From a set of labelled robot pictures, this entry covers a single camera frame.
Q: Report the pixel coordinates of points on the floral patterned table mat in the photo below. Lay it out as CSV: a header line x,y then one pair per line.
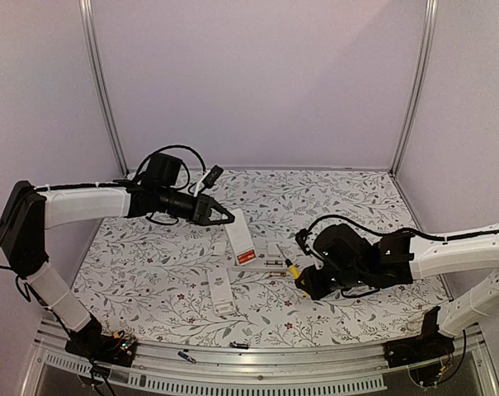
x,y
151,279

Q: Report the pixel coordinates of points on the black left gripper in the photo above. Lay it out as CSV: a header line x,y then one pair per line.
x,y
203,209

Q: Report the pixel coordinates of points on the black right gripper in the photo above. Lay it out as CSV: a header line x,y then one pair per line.
x,y
314,289

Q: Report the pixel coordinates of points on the white remote control with batteries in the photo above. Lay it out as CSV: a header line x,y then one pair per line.
x,y
266,266

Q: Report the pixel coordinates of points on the aluminium front rail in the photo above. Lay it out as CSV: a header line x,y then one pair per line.
x,y
354,369

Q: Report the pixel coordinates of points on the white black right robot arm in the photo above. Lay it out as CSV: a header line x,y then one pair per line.
x,y
349,261

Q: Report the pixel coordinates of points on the right aluminium frame post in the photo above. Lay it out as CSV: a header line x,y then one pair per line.
x,y
418,83

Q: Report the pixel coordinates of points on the aluminium frame post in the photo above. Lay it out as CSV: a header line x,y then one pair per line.
x,y
94,58
418,83

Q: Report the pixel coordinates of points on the yellow handled screwdriver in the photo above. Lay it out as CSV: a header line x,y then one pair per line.
x,y
292,268

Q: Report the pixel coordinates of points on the blue battery on rail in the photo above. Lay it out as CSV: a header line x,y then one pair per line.
x,y
186,357

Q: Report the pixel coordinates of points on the left aluminium frame post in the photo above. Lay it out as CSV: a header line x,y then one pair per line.
x,y
94,58

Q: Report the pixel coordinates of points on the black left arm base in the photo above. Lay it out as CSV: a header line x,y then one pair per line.
x,y
118,348

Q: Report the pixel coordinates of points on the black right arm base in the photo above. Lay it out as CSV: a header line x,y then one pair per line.
x,y
411,350

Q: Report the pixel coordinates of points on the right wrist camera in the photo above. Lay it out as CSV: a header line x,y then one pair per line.
x,y
301,238

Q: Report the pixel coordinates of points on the small white battery cover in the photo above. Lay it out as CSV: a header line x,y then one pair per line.
x,y
273,248

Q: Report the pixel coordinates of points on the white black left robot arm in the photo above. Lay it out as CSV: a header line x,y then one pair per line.
x,y
41,226

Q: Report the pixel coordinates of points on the gold black loose battery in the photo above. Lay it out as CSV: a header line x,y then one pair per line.
x,y
277,274

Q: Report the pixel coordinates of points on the dark battery on rail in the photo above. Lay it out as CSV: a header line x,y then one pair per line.
x,y
237,345

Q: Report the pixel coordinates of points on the white air conditioner remote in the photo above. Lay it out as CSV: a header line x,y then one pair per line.
x,y
220,291

